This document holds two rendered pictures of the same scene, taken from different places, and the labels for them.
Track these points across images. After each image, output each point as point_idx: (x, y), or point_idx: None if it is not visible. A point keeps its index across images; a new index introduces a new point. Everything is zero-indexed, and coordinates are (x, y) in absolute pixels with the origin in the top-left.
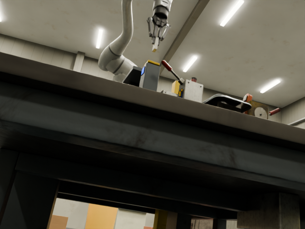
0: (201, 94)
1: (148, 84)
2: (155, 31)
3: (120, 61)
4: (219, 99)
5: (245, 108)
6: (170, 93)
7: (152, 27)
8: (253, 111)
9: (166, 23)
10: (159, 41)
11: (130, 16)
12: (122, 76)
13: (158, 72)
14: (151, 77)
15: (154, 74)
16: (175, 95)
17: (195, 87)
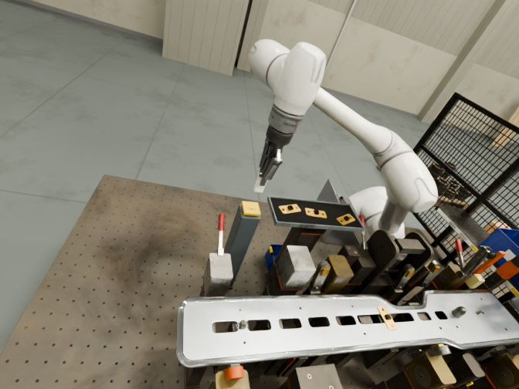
0: (208, 285)
1: (232, 229)
2: (262, 164)
3: (381, 160)
4: (198, 309)
5: (198, 362)
6: (289, 257)
7: (262, 157)
8: (211, 387)
9: (274, 153)
10: (262, 180)
11: (323, 109)
12: (385, 185)
13: (239, 222)
14: (235, 224)
15: (237, 222)
16: (291, 265)
17: (208, 271)
